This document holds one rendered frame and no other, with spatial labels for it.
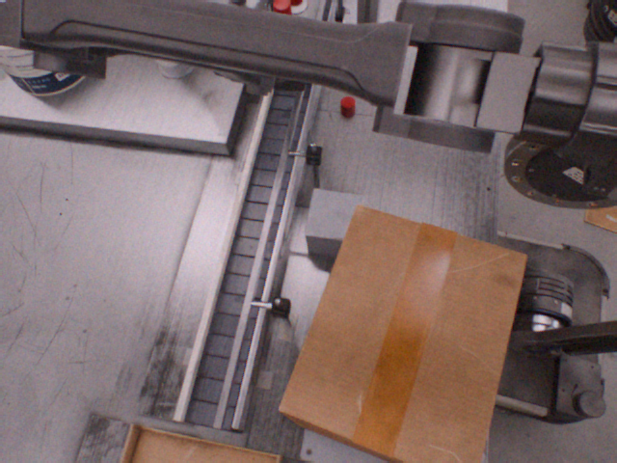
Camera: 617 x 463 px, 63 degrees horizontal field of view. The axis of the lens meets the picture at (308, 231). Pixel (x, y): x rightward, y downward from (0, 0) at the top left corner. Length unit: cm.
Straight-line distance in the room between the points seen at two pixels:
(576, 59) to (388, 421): 43
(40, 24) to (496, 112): 36
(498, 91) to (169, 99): 91
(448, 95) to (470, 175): 72
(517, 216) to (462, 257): 136
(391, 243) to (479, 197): 42
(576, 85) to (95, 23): 36
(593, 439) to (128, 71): 171
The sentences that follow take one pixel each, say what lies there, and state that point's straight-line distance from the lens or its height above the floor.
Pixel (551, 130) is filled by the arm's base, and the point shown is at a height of 145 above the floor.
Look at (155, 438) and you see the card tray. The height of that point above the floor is 83.
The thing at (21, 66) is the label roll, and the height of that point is 98.
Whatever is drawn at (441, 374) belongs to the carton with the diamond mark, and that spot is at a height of 112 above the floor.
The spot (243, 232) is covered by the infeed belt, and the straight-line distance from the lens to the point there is 99.
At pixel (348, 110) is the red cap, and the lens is 115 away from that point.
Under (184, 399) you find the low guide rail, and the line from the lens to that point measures 89.
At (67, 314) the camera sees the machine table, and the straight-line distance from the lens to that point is 111.
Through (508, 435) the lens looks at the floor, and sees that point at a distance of 184.
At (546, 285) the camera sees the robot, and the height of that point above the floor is 42.
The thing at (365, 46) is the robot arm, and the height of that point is 147.
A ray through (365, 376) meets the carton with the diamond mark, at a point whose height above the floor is 112.
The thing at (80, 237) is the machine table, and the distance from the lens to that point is 116.
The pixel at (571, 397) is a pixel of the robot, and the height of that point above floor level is 28.
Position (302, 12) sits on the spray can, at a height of 104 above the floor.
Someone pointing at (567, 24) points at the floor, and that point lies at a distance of 272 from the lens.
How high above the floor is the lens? 176
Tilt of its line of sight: 65 degrees down
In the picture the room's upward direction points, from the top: 10 degrees counter-clockwise
